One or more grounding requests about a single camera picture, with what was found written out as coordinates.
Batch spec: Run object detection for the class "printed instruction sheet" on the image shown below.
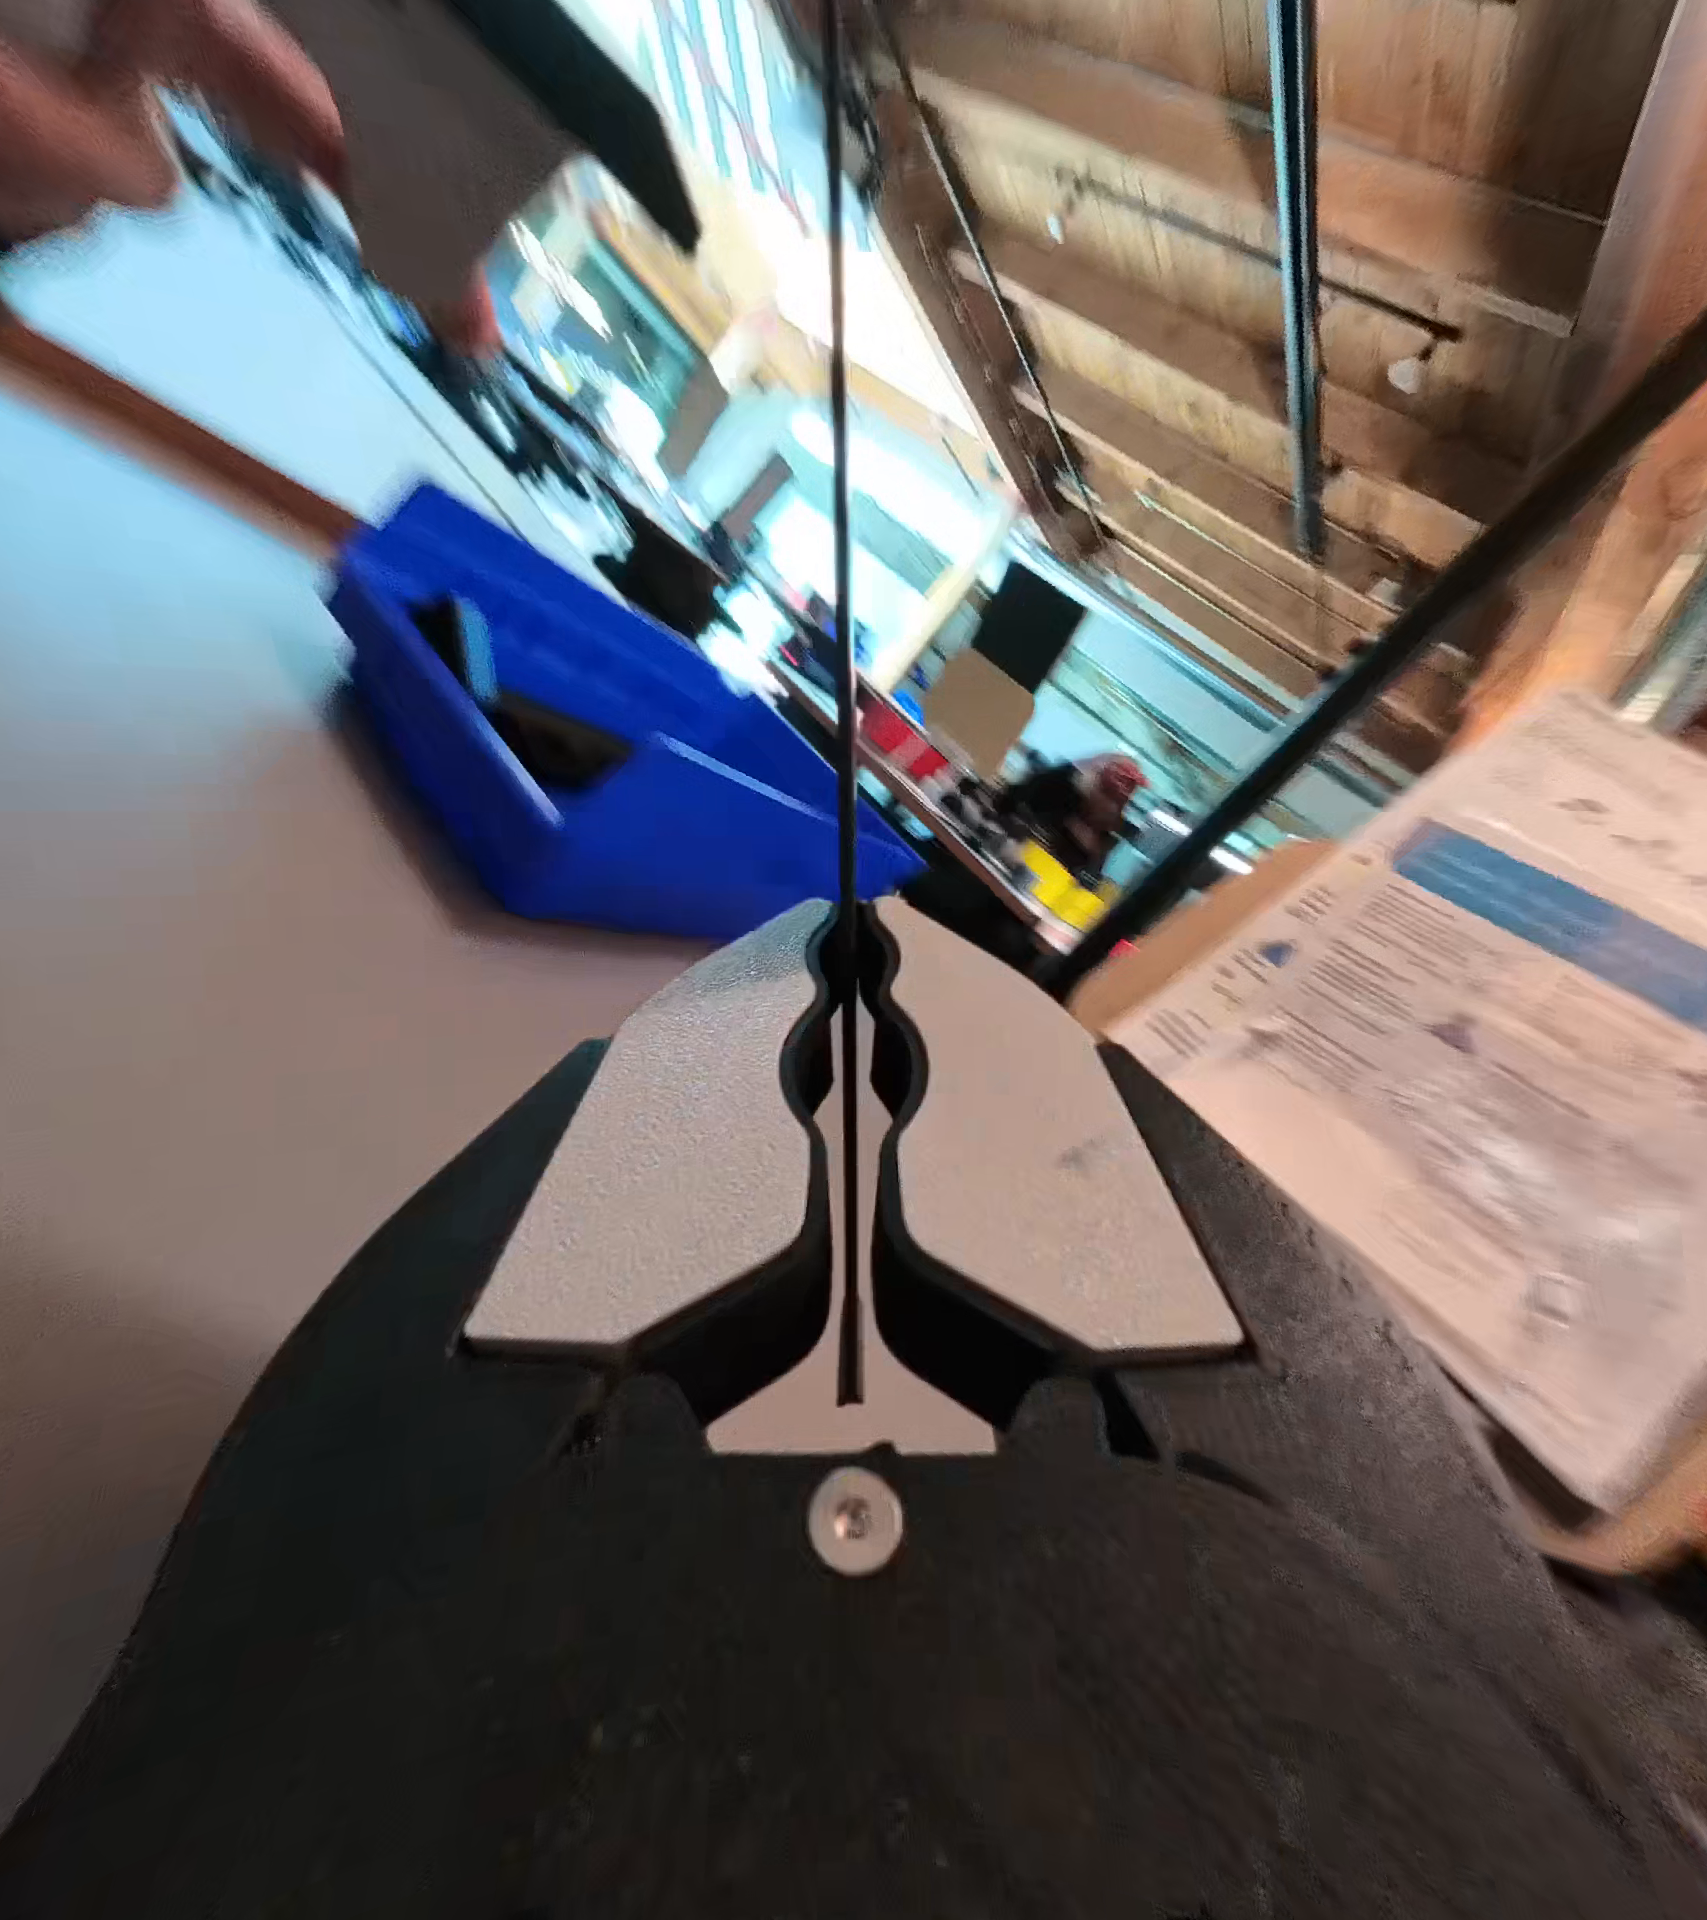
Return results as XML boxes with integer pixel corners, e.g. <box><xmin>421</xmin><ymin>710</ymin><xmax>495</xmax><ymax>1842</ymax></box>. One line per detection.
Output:
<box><xmin>1105</xmin><ymin>690</ymin><xmax>1707</xmax><ymax>1515</ymax></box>

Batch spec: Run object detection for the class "person's left hand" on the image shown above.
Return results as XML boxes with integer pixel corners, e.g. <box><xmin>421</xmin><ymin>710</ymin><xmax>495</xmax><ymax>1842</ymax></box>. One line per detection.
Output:
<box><xmin>0</xmin><ymin>0</ymin><xmax>347</xmax><ymax>231</ymax></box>

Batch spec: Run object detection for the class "blue plastic bin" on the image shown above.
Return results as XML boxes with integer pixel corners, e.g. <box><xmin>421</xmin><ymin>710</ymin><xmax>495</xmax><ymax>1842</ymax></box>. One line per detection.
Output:
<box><xmin>325</xmin><ymin>480</ymin><xmax>933</xmax><ymax>940</ymax></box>

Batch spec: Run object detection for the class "adjacent grey table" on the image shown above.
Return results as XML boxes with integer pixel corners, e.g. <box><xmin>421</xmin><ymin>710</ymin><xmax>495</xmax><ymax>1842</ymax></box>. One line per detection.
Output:
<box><xmin>0</xmin><ymin>181</ymin><xmax>615</xmax><ymax>603</ymax></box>

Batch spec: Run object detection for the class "black stand pole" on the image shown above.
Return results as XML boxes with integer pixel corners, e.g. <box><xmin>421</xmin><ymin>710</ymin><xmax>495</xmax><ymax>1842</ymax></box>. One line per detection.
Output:
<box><xmin>1039</xmin><ymin>211</ymin><xmax>1707</xmax><ymax>1000</ymax></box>

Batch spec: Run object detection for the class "black cable tie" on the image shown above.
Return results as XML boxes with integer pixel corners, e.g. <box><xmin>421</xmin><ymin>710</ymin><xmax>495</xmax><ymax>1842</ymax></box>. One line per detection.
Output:
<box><xmin>823</xmin><ymin>0</ymin><xmax>867</xmax><ymax>1411</ymax></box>

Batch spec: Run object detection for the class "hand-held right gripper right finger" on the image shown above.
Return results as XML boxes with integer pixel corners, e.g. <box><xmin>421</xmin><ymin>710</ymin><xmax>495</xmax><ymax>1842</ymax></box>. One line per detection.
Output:
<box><xmin>865</xmin><ymin>894</ymin><xmax>1249</xmax><ymax>1430</ymax></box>

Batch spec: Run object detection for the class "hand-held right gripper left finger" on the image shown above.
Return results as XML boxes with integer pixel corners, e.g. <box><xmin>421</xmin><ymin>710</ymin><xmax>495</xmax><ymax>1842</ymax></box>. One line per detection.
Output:
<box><xmin>463</xmin><ymin>896</ymin><xmax>845</xmax><ymax>1423</ymax></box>

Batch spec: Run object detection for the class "blue black foam pad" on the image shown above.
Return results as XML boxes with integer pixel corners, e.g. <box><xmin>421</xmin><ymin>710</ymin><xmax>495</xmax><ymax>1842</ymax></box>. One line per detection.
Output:
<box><xmin>433</xmin><ymin>597</ymin><xmax>501</xmax><ymax>700</ymax></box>

